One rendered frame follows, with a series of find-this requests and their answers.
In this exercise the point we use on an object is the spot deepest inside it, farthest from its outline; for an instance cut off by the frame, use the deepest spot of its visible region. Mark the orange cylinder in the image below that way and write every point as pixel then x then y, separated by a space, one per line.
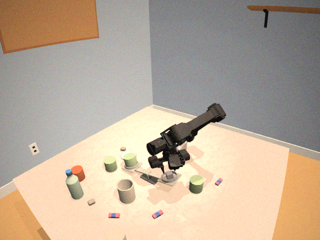
pixel 79 172

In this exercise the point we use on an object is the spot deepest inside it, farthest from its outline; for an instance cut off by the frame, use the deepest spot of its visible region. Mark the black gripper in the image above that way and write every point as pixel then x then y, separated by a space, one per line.
pixel 155 162

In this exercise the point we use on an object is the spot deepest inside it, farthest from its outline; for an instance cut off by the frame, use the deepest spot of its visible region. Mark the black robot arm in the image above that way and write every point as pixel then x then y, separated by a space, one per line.
pixel 182 132

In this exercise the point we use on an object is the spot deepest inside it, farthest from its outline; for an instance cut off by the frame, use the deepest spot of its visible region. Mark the beige cup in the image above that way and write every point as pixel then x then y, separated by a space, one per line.
pixel 116 233

